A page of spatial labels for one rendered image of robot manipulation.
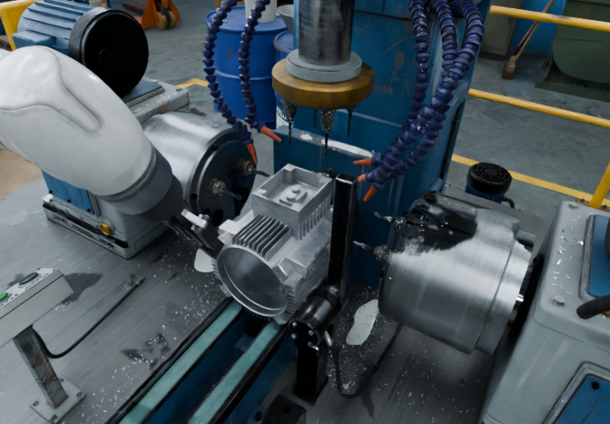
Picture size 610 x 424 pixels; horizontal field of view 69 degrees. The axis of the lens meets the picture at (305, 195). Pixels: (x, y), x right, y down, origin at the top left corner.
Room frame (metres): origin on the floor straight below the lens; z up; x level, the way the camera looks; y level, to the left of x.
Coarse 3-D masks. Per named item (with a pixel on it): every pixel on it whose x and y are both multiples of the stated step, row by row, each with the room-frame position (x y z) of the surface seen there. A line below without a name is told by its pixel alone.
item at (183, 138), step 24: (168, 120) 0.88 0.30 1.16; (192, 120) 0.89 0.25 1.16; (168, 144) 0.81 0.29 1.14; (192, 144) 0.80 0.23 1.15; (216, 144) 0.81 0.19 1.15; (240, 144) 0.87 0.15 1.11; (192, 168) 0.75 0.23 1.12; (216, 168) 0.80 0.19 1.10; (240, 168) 0.85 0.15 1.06; (192, 192) 0.74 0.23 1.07; (216, 192) 0.76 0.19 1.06; (240, 192) 0.86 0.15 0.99; (216, 216) 0.78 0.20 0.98
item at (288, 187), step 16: (272, 176) 0.70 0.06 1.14; (288, 176) 0.73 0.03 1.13; (304, 176) 0.73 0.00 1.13; (320, 176) 0.71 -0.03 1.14; (256, 192) 0.65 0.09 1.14; (272, 192) 0.69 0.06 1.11; (288, 192) 0.68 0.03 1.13; (304, 192) 0.68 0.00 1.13; (320, 192) 0.66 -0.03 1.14; (256, 208) 0.64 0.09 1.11; (272, 208) 0.62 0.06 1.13; (288, 208) 0.61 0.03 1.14; (304, 208) 0.61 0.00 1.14; (320, 208) 0.67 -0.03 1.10; (288, 224) 0.61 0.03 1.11; (304, 224) 0.61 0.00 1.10
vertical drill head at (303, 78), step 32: (320, 0) 0.72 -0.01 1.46; (352, 0) 0.74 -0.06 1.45; (320, 32) 0.72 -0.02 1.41; (352, 32) 0.76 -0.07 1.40; (288, 64) 0.74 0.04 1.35; (320, 64) 0.72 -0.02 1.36; (352, 64) 0.73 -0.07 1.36; (288, 96) 0.69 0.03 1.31; (320, 96) 0.67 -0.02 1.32; (352, 96) 0.68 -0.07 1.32
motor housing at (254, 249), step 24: (240, 240) 0.56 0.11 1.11; (264, 240) 0.56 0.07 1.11; (288, 240) 0.59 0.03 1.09; (312, 240) 0.62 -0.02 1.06; (216, 264) 0.59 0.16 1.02; (240, 264) 0.63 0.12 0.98; (264, 264) 0.66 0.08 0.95; (240, 288) 0.59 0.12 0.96; (264, 288) 0.61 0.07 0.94; (288, 288) 0.52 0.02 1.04; (312, 288) 0.56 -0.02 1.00; (264, 312) 0.54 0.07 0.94; (288, 312) 0.52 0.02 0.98
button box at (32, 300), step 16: (48, 272) 0.50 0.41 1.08; (16, 288) 0.48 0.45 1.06; (32, 288) 0.47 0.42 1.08; (48, 288) 0.48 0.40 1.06; (64, 288) 0.49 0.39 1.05; (0, 304) 0.44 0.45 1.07; (16, 304) 0.44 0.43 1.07; (32, 304) 0.45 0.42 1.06; (48, 304) 0.46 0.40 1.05; (0, 320) 0.41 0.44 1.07; (16, 320) 0.42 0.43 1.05; (32, 320) 0.44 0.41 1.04; (0, 336) 0.40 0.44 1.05
